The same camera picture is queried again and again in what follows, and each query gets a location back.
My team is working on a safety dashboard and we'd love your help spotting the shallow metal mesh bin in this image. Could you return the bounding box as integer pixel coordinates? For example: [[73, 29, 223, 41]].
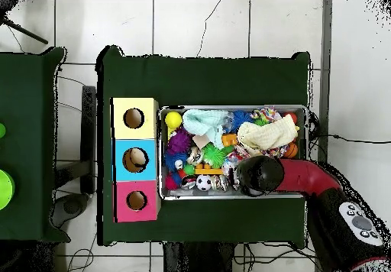
[[158, 105, 309, 201]]

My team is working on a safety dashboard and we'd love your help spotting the wooden box with three holes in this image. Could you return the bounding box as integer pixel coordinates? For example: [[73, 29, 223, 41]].
[[110, 96, 161, 223]]

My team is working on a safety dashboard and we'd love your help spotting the purple spiky ball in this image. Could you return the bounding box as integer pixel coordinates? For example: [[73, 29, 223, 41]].
[[166, 128, 193, 155]]

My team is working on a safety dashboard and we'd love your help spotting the mint green cloth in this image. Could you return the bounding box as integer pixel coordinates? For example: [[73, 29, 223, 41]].
[[182, 108, 229, 150]]

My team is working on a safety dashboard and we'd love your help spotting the yellow smooth ball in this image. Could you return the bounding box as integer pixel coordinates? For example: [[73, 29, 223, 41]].
[[164, 111, 183, 130]]

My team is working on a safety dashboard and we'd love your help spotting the orange plastic block toy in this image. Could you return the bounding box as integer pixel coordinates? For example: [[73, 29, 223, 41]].
[[221, 134, 238, 148]]

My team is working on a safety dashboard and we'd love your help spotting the black and white soccer ball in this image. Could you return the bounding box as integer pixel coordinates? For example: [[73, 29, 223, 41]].
[[195, 174, 213, 192]]

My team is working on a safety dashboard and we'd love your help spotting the cream yellow cloth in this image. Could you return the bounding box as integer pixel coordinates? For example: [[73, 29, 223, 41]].
[[237, 114, 300, 151]]

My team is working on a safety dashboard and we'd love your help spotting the small orange basketball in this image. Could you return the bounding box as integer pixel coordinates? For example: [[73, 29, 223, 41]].
[[283, 142, 299, 159]]

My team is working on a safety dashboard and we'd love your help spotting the dark green side table cloth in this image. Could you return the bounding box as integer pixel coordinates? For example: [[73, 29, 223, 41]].
[[0, 47, 72, 244]]

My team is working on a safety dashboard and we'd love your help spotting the large bright green cup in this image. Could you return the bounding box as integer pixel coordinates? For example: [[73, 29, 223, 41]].
[[0, 169, 15, 211]]

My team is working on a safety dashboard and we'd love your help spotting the black tripod leg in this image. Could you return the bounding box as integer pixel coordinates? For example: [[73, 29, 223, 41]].
[[0, 15, 49, 45]]

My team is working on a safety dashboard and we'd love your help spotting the green stringy koosh ball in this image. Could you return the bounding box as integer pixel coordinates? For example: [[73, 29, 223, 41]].
[[201, 143, 227, 169]]

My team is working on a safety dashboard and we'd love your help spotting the blue stringy koosh ball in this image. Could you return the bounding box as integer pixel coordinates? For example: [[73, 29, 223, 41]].
[[230, 110, 254, 132]]

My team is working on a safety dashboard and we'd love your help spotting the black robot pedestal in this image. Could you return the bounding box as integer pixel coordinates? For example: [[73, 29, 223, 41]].
[[163, 241, 236, 272]]

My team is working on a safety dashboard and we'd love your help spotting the black floor cable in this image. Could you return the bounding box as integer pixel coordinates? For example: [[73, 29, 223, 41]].
[[308, 133, 391, 144]]

